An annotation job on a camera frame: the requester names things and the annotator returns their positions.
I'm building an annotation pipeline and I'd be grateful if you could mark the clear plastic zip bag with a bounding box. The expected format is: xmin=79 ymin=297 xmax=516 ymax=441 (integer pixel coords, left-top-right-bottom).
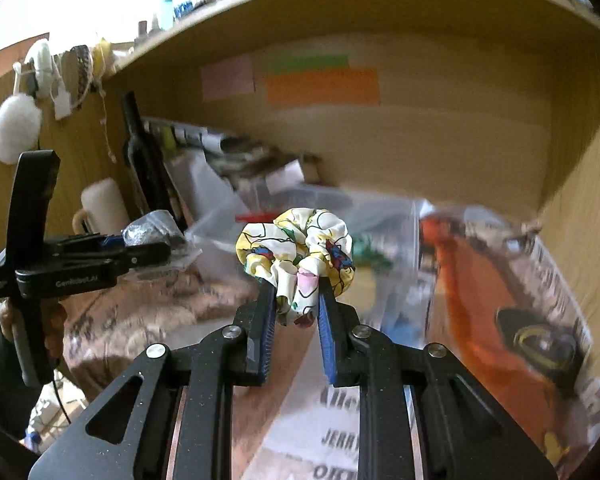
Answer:
xmin=184 ymin=184 xmax=433 ymax=333

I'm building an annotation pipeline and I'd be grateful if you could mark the wooden shelf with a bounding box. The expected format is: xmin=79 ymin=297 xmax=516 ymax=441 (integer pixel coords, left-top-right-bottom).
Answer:
xmin=102 ymin=0 xmax=600 ymax=83

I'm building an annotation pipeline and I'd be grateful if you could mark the patterned woven strap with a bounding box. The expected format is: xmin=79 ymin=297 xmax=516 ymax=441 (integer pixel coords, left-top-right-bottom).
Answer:
xmin=61 ymin=45 xmax=95 ymax=109

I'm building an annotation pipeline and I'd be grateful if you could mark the orange car printed newspaper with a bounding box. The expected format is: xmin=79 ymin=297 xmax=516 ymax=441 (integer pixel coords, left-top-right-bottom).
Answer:
xmin=245 ymin=204 xmax=600 ymax=480

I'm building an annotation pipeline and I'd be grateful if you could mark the dark glass wine bottle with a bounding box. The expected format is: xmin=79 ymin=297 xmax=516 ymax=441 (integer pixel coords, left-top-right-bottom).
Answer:
xmin=120 ymin=91 xmax=183 ymax=226

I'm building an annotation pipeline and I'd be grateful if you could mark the brown patterned cloth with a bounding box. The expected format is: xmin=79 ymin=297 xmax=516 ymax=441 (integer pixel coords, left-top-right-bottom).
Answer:
xmin=60 ymin=252 xmax=263 ymax=403

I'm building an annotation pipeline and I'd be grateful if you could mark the white paper tag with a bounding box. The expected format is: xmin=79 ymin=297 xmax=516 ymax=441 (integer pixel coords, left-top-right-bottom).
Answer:
xmin=54 ymin=87 xmax=75 ymax=121

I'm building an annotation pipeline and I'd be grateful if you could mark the pink sticky note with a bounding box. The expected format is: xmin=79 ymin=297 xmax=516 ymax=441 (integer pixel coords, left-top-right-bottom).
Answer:
xmin=201 ymin=54 xmax=257 ymax=102

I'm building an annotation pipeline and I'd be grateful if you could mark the orange sticky note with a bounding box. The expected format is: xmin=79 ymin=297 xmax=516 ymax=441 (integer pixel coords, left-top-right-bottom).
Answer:
xmin=266 ymin=67 xmax=381 ymax=107

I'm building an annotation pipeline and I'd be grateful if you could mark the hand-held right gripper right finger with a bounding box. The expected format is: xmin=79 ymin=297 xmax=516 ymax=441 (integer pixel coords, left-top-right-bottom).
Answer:
xmin=318 ymin=280 xmax=565 ymax=480

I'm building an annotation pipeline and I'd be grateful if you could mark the white round hanging ornament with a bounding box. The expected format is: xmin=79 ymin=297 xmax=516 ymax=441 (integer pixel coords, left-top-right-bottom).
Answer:
xmin=26 ymin=40 xmax=58 ymax=97

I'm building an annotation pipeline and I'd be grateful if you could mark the thin black cable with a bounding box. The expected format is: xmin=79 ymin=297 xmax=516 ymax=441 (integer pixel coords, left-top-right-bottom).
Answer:
xmin=52 ymin=372 xmax=75 ymax=425

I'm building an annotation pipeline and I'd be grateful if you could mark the cream ceramic mug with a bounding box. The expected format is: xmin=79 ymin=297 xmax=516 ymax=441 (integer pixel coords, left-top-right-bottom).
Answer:
xmin=72 ymin=178 xmax=132 ymax=235

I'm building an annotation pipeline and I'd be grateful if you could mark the pile of papers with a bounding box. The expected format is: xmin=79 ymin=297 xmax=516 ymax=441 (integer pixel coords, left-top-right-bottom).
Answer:
xmin=142 ymin=117 xmax=323 ymax=198

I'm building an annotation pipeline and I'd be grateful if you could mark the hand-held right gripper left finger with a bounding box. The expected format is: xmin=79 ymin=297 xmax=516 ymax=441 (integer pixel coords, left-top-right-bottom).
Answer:
xmin=27 ymin=284 xmax=277 ymax=480

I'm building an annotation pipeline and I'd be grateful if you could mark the white fluffy pompom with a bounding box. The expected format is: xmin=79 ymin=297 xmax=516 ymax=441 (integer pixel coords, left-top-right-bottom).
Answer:
xmin=0 ymin=94 xmax=43 ymax=164

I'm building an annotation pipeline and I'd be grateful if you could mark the green sticky note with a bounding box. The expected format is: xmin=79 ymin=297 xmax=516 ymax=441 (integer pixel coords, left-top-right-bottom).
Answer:
xmin=262 ymin=54 xmax=352 ymax=73

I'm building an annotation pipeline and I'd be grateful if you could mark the crumpled clear plastic wrap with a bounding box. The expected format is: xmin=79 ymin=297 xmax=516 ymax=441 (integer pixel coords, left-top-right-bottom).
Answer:
xmin=121 ymin=210 xmax=182 ymax=247

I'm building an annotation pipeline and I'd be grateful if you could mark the floral print fabric scrunchie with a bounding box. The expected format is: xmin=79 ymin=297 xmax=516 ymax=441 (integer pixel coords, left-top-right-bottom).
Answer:
xmin=235 ymin=206 xmax=356 ymax=328

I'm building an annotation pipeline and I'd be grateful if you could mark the person's left hand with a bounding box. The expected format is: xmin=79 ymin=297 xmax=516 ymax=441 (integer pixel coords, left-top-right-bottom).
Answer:
xmin=0 ymin=299 xmax=69 ymax=367

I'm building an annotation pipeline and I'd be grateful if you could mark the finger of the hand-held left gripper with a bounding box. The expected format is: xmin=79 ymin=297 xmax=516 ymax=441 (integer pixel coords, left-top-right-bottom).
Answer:
xmin=122 ymin=242 xmax=175 ymax=269
xmin=54 ymin=233 xmax=127 ymax=257

